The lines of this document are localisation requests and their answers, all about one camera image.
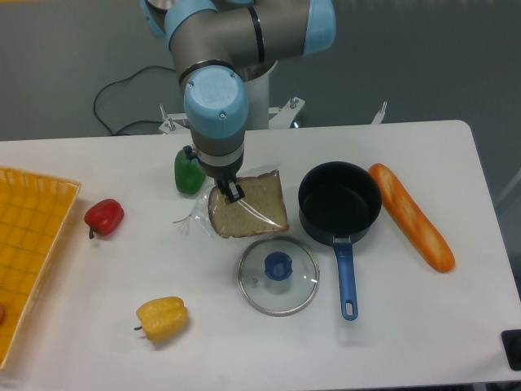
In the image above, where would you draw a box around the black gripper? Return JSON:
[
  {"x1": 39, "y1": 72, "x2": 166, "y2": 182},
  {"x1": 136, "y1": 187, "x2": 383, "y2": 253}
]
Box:
[{"x1": 182, "y1": 145, "x2": 244, "y2": 203}]

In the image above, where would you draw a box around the bagged toast slice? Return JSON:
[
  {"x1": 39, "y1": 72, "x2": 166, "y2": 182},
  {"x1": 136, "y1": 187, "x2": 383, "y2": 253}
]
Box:
[{"x1": 173, "y1": 165, "x2": 290, "y2": 239}]

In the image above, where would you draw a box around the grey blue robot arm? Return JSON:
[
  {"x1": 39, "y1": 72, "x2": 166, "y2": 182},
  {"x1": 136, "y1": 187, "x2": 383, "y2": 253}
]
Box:
[{"x1": 140, "y1": 1, "x2": 336, "y2": 203}]

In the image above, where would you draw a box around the green bell pepper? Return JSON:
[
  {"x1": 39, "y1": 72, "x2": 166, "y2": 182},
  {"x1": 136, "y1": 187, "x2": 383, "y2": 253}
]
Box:
[{"x1": 173, "y1": 150, "x2": 206, "y2": 195}]

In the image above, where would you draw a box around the glass lid blue knob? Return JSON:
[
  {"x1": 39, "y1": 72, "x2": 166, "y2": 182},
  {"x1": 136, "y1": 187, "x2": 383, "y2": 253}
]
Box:
[{"x1": 237, "y1": 236, "x2": 320, "y2": 317}]

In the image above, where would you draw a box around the red bell pepper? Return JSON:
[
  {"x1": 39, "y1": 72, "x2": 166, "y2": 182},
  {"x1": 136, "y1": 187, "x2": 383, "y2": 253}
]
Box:
[{"x1": 84, "y1": 199, "x2": 125, "y2": 239}]

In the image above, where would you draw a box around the yellow bell pepper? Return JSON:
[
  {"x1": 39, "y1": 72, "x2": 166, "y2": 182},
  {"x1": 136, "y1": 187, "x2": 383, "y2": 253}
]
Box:
[{"x1": 136, "y1": 297, "x2": 189, "y2": 343}]

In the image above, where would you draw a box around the orange baguette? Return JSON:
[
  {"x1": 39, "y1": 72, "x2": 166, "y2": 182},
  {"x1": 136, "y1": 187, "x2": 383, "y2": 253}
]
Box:
[{"x1": 369, "y1": 163, "x2": 456, "y2": 273}]

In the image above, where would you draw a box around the yellow woven basket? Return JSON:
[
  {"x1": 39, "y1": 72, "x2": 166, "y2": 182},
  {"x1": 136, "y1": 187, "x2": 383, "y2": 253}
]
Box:
[{"x1": 1, "y1": 166, "x2": 81, "y2": 369}]

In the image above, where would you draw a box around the black box at table corner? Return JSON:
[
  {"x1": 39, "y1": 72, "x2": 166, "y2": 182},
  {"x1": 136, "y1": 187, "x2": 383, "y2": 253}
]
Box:
[{"x1": 501, "y1": 329, "x2": 521, "y2": 371}]

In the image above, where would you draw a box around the dark pot blue handle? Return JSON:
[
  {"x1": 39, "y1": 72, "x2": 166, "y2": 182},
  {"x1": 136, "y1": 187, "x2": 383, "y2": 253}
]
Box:
[{"x1": 298, "y1": 161, "x2": 382, "y2": 321}]

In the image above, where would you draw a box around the black cable on floor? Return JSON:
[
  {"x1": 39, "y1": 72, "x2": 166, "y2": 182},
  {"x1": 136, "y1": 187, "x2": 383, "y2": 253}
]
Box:
[{"x1": 93, "y1": 64, "x2": 180, "y2": 137}]

